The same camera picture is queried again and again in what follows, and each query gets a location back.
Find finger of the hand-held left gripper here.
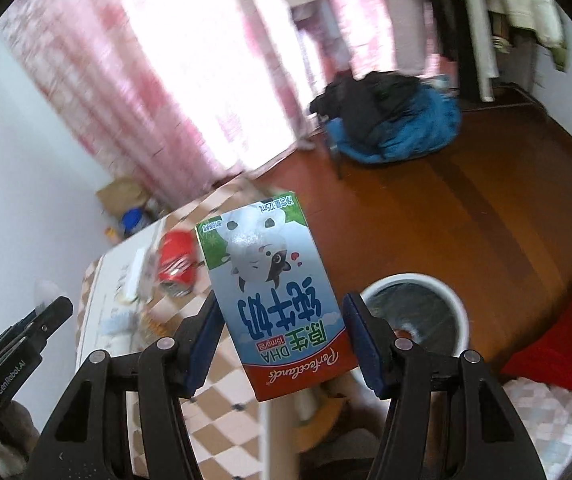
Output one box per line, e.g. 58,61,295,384
0,296,74,361

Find white round trash bin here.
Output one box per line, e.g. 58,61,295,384
359,273,469,361

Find brown paper bag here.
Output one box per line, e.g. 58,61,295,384
96,176,153,216

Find hanging light clothes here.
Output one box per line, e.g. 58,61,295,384
271,0,567,103

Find red blanket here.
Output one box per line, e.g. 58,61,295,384
500,270,572,401

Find checkered tablecloth table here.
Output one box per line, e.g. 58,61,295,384
74,180,287,480

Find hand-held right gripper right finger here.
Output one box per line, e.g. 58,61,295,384
342,291,548,480

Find crushed red soda can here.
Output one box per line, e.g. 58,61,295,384
156,230,201,297

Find small milk carton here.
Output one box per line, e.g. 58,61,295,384
195,191,363,403

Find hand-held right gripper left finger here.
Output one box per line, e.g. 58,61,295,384
24,296,226,480

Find white quilted bedding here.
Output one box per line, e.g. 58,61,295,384
501,377,572,480

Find blue bottle cap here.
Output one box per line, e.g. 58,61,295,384
122,209,149,238

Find pile of dark and blue clothes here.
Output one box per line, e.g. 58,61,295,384
309,71,463,165

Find pink patterned curtain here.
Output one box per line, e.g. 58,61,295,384
0,0,401,196

